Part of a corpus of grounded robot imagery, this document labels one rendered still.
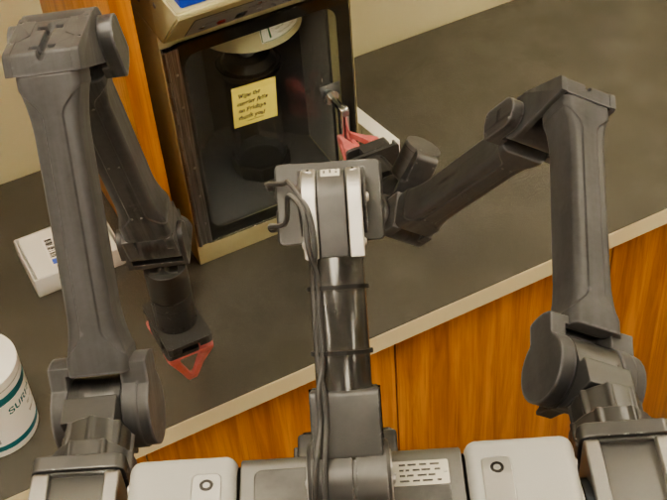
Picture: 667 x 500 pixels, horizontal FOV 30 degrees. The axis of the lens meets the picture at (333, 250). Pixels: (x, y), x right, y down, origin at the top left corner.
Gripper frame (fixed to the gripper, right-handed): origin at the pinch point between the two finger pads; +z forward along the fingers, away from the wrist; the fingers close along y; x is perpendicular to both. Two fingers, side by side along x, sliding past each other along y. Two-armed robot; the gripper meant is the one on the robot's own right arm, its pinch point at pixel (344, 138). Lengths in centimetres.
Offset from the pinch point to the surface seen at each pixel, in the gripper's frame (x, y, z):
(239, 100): -11.5, 15.8, 4.2
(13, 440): 17, 66, -18
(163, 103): -12.5, 26.8, 8.6
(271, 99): -9.5, 10.5, 4.2
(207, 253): 18.2, 25.1, 5.2
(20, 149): 16, 45, 48
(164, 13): -34.4, 26.6, -0.9
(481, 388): 50, -14, -22
